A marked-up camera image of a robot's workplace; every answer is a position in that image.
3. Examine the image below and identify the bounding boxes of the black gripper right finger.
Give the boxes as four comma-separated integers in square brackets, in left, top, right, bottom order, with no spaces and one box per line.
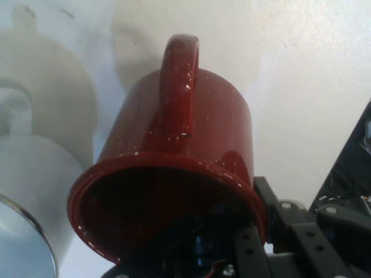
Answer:
[254,176,371,278]

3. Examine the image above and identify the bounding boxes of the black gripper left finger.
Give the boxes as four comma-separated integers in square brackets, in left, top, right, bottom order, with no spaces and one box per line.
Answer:
[101,207,275,278]

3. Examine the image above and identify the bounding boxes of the red speckled enamel mug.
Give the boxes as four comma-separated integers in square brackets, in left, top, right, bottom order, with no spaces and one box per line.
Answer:
[66,33,269,266]

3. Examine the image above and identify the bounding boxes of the black equipment clutter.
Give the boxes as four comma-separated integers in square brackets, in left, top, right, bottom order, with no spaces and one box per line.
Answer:
[308,98,371,214]

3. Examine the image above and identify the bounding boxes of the white enamel mug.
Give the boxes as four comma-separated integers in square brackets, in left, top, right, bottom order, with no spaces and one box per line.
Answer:
[0,82,86,278]

